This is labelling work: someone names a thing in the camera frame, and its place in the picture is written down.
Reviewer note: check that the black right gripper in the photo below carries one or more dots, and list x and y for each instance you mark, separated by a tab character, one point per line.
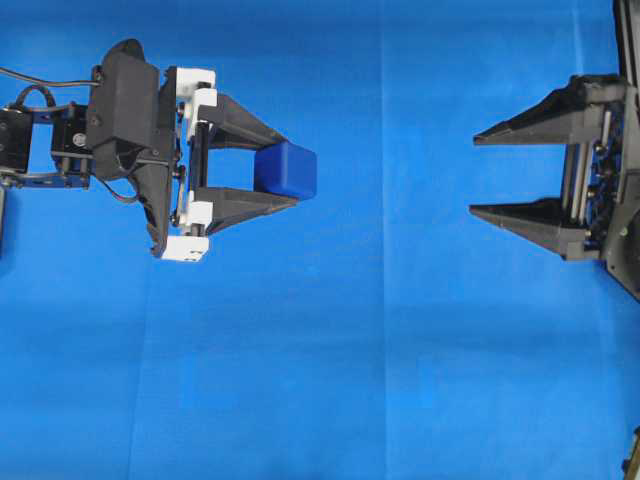
601	179

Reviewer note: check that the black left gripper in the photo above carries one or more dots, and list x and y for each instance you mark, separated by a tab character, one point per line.
202	211

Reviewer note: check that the blue block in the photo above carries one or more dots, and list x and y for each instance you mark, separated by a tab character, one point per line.
286	169

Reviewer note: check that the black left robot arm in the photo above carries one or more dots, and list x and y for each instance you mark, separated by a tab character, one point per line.
44	145

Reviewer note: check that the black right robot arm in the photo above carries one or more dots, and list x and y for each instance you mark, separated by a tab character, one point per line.
596	119

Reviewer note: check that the blue table cloth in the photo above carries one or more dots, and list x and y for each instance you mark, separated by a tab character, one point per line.
377	331

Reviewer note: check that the dark object at bottom right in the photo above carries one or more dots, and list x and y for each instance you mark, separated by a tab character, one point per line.
631	465

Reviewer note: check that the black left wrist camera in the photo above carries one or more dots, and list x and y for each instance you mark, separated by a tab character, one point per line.
131	121

